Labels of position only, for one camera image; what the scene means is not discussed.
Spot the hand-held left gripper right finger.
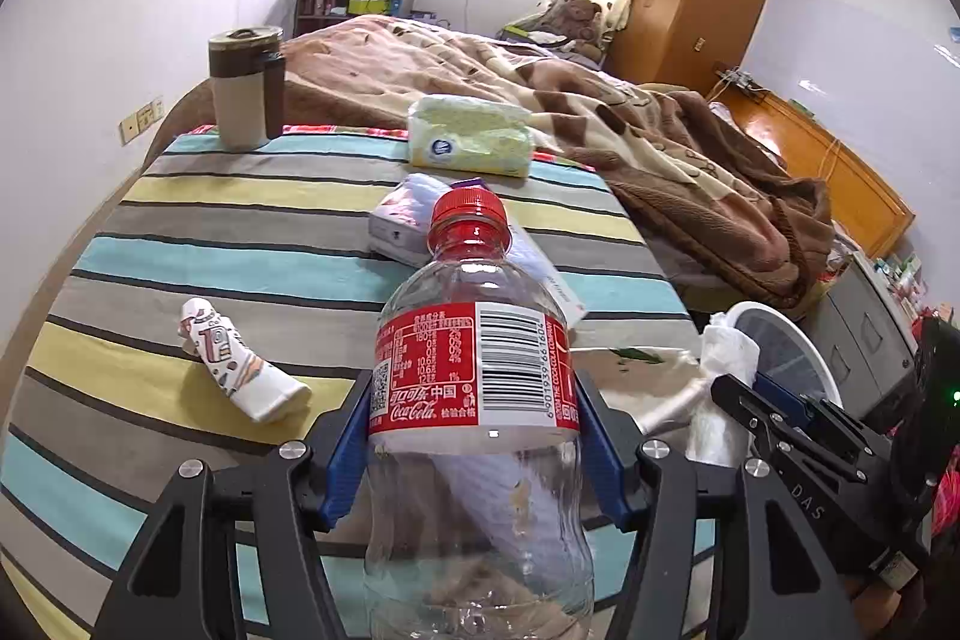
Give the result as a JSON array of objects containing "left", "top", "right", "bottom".
[{"left": 571, "top": 368, "right": 860, "bottom": 640}]

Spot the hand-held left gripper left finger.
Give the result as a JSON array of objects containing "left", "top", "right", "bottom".
[{"left": 90, "top": 370, "right": 376, "bottom": 640}]

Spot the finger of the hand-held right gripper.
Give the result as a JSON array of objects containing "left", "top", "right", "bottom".
[
  {"left": 711, "top": 374, "right": 893, "bottom": 487},
  {"left": 754, "top": 371, "right": 875, "bottom": 438}
]

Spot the white paper towel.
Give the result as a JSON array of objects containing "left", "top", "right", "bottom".
[{"left": 637, "top": 323, "right": 762, "bottom": 468}]

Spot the clear plastic bottle red cap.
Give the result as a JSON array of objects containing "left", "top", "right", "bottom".
[{"left": 364, "top": 190, "right": 597, "bottom": 640}]

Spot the grey metal cabinet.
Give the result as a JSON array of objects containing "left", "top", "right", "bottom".
[{"left": 810, "top": 254, "right": 927, "bottom": 431}]

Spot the crumpled printed paper cup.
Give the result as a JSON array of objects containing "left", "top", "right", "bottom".
[{"left": 176, "top": 296, "right": 312, "bottom": 423}]

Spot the long purple and white box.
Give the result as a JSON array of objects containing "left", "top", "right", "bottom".
[{"left": 448, "top": 177, "right": 590, "bottom": 332}]

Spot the striped table cloth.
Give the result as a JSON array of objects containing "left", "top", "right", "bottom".
[{"left": 0, "top": 124, "right": 713, "bottom": 640}]

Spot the yellow tissue pack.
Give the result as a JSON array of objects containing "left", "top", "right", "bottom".
[{"left": 407, "top": 94, "right": 535, "bottom": 178}]

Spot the brown patterned blanket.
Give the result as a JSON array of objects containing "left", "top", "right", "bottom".
[{"left": 281, "top": 14, "right": 835, "bottom": 320}]

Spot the beige and brown mug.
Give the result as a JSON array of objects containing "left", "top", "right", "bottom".
[{"left": 208, "top": 26, "right": 287, "bottom": 151}]

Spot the brown teddy bear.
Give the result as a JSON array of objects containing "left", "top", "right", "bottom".
[{"left": 551, "top": 0, "right": 605, "bottom": 45}]

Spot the shelf unit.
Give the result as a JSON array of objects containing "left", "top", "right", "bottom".
[{"left": 294, "top": 0, "right": 419, "bottom": 39}]

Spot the wall socket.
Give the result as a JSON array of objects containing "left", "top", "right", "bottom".
[{"left": 120, "top": 96, "right": 166, "bottom": 145}]

